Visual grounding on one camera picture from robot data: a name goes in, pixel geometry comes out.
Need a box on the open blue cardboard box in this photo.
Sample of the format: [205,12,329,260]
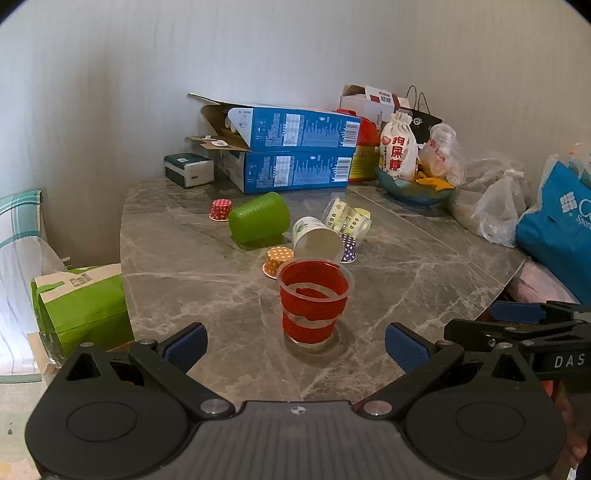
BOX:
[187,92,363,152]

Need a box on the black paper bag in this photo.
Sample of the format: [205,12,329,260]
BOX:
[397,86,444,145]

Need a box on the clear plastic bag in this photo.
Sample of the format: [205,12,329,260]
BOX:
[447,157,533,248]

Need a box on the white drawstring bag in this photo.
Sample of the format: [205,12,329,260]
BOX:
[379,110,419,182]

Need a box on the blue shopping bag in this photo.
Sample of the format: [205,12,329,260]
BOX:
[515,154,591,278]

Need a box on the yellow and red box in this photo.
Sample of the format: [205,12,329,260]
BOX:
[335,108,383,182]

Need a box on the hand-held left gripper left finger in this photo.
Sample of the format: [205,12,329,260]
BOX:
[59,322,235,420]

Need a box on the white and green small box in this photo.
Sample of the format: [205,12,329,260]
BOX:
[163,152,215,190]

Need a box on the clear labelled glass jar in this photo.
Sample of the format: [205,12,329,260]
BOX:
[324,197,373,241]

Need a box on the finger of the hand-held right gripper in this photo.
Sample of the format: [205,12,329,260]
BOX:
[491,300,591,325]
[443,318,591,354]

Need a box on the red clear plastic cup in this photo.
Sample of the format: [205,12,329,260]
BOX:
[276,259,355,348]

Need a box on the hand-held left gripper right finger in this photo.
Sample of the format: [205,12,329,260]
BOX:
[353,322,543,418]

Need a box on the clear bag of snacks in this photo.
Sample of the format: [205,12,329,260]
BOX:
[418,123,466,186]

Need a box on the checked cloth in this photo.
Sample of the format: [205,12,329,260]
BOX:
[0,189,70,383]

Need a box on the purple polka-dot paper cup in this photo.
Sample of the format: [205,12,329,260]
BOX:
[339,233,358,264]

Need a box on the teal bowl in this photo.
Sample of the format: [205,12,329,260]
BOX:
[374,166,458,206]

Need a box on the green and white paper bag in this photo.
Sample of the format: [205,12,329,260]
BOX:
[30,263,136,361]

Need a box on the yellow packet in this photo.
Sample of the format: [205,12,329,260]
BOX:
[414,157,456,192]

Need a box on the white and red carton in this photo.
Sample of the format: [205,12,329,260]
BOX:
[340,84,413,131]

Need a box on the pink cloth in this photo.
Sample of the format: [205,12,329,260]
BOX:
[507,261,583,306]

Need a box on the green plastic cup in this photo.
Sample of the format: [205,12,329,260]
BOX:
[228,191,291,244]

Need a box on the white paper cup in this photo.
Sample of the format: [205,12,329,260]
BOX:
[292,216,345,260]

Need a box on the orange polka-dot paper cup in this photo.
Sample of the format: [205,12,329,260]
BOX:
[263,246,296,279]

